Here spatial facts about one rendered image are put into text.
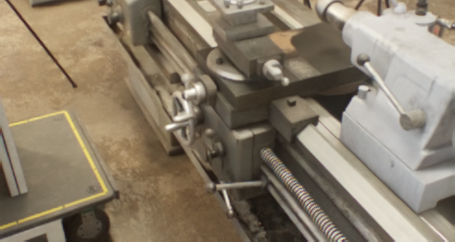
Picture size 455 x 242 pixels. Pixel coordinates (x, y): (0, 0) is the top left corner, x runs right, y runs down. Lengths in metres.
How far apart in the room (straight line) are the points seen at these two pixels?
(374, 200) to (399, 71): 0.34
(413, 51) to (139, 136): 1.89
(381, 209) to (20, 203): 1.40
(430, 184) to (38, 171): 1.59
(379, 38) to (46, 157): 1.53
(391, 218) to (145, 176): 1.60
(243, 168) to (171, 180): 1.01
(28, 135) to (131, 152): 0.57
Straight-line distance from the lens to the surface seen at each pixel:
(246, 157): 1.76
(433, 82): 1.41
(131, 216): 2.60
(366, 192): 1.50
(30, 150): 2.55
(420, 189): 1.44
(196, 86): 1.76
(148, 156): 2.91
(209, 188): 1.71
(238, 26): 1.75
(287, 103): 1.72
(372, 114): 1.54
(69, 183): 2.33
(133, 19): 2.69
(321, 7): 1.80
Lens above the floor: 1.83
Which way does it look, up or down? 36 degrees down
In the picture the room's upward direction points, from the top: straight up
